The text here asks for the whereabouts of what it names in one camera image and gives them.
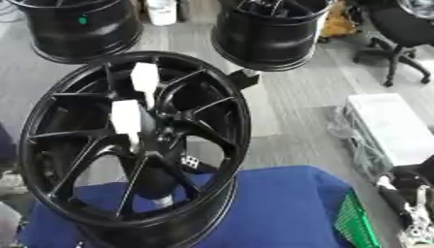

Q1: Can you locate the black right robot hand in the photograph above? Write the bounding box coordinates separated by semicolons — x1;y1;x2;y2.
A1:
374;163;434;228

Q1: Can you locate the black spoked wheel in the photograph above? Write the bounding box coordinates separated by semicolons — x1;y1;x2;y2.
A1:
15;50;255;248

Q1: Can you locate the black wheel rim, plain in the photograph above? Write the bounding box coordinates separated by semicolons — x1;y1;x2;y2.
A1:
210;0;336;73

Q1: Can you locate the black wheel stand axle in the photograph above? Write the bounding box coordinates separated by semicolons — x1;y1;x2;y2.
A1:
134;166;190;209

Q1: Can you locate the white pin with long stem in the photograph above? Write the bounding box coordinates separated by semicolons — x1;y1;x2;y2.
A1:
129;61;162;110

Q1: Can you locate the white pin with short stem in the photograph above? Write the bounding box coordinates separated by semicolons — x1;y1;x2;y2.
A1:
108;99;144;150

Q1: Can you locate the black wheel rim, green sticker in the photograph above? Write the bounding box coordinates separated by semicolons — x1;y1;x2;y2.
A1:
7;0;146;65

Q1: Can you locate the white plastic crate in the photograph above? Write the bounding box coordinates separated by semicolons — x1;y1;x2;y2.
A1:
342;92;434;170

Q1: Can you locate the green plastic basket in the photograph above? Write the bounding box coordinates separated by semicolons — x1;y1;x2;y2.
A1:
332;188;382;248

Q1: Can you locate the clear plastic bag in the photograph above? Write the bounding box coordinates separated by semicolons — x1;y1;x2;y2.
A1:
325;106;365;140

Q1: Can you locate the black office chair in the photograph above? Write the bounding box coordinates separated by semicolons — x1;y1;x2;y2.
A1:
351;0;434;88

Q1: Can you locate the yellow bag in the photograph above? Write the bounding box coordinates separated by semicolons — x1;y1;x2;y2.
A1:
317;0;365;44

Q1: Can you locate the white container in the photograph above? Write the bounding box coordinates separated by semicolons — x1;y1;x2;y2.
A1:
143;0;180;27

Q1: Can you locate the black wheel stand bracket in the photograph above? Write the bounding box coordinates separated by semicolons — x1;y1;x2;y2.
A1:
224;68;264;92

